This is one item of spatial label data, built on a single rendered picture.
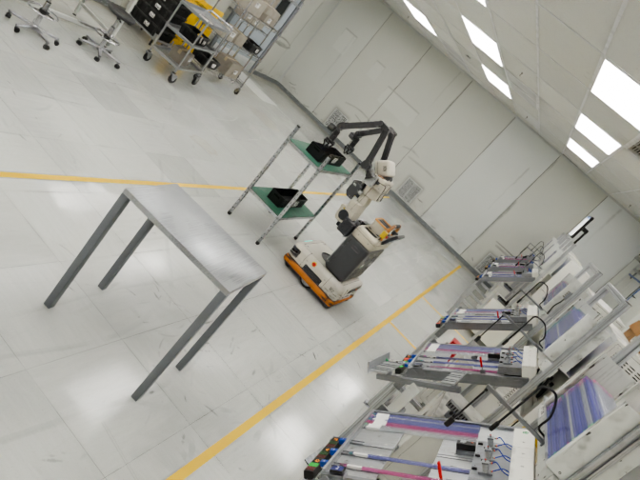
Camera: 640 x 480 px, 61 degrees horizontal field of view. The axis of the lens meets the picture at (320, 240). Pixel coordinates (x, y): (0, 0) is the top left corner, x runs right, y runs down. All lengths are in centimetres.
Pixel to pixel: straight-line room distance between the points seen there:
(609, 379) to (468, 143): 1004
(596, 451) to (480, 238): 1036
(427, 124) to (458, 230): 242
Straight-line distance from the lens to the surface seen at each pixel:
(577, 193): 1215
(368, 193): 514
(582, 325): 337
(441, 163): 1233
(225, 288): 252
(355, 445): 250
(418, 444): 369
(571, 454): 201
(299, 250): 519
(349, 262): 502
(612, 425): 198
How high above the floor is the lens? 197
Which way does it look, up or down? 17 degrees down
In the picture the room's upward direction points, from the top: 42 degrees clockwise
